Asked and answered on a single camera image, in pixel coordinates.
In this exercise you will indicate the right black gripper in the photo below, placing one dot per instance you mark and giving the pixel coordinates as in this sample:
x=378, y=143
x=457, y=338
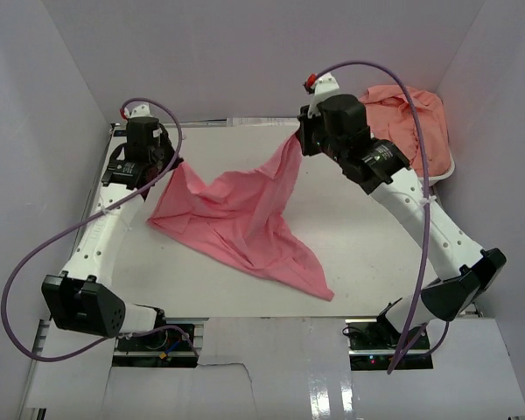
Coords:
x=306, y=122

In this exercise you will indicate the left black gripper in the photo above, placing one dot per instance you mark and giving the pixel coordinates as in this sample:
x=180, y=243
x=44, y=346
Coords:
x=164, y=140

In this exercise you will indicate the pink t shirt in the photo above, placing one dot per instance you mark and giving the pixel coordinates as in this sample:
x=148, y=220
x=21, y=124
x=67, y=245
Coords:
x=238, y=220

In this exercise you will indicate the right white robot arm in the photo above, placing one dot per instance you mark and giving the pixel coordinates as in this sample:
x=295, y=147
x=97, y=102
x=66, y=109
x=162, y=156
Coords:
x=464, y=269

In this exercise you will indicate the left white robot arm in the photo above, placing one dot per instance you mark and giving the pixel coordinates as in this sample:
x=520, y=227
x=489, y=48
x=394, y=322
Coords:
x=80, y=298

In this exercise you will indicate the black label sticker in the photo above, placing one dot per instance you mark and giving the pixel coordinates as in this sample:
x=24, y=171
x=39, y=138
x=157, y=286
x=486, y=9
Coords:
x=119, y=133

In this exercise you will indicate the white plastic basket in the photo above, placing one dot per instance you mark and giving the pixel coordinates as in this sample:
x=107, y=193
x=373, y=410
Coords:
x=434, y=179

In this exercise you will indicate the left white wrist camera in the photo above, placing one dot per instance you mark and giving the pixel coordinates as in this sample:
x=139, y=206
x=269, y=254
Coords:
x=142, y=109

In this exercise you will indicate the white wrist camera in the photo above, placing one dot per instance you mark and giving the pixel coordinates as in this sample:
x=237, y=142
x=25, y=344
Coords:
x=320, y=89
x=142, y=109

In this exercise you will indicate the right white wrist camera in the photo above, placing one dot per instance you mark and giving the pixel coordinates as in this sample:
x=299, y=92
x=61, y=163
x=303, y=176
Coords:
x=320, y=89

